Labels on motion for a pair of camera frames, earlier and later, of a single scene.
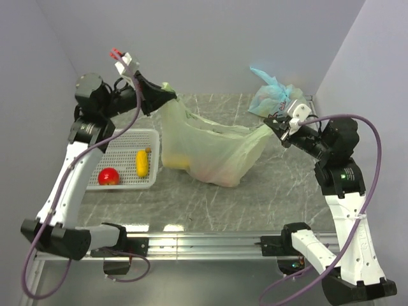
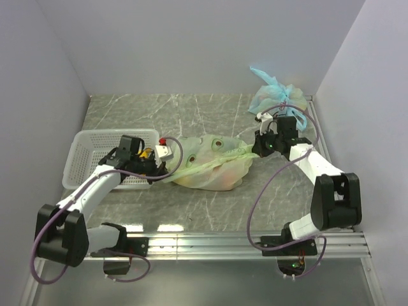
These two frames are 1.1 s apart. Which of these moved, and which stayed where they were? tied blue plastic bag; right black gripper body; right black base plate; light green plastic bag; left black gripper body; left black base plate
Moved: light green plastic bag; right black gripper body; left black gripper body
Stayed: right black base plate; tied blue plastic bag; left black base plate
